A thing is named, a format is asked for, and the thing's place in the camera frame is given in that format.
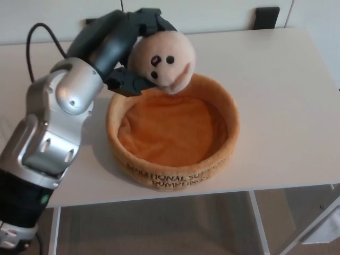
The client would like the white slanted frame bar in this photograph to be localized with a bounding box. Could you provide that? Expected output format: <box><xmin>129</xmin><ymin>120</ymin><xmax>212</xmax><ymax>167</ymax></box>
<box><xmin>278</xmin><ymin>183</ymin><xmax>340</xmax><ymax>255</ymax></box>

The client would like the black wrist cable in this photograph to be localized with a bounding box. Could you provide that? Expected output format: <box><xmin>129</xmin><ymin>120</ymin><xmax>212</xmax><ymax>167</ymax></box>
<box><xmin>26</xmin><ymin>22</ymin><xmax>69</xmax><ymax>82</ymax></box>

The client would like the white cabinet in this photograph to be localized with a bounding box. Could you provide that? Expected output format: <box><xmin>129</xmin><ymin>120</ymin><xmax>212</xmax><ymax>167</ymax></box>
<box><xmin>0</xmin><ymin>0</ymin><xmax>340</xmax><ymax>46</ymax></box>

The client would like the orange round plush basket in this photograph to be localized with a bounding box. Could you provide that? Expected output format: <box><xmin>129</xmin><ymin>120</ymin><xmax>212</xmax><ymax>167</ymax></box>
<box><xmin>106</xmin><ymin>73</ymin><xmax>241</xmax><ymax>192</ymax></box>

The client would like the beige plush dumpling toy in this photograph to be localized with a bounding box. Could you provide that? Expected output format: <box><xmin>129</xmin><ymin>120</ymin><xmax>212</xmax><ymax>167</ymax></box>
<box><xmin>127</xmin><ymin>29</ymin><xmax>198</xmax><ymax>96</ymax></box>

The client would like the white metal table leg frame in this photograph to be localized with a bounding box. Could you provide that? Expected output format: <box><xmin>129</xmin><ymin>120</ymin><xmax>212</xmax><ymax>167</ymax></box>
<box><xmin>47</xmin><ymin>207</ymin><xmax>62</xmax><ymax>255</ymax></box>
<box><xmin>248</xmin><ymin>190</ymin><xmax>272</xmax><ymax>255</ymax></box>

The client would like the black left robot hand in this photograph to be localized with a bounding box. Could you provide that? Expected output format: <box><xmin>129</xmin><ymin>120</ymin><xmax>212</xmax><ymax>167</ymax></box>
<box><xmin>65</xmin><ymin>7</ymin><xmax>178</xmax><ymax>97</ymax></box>

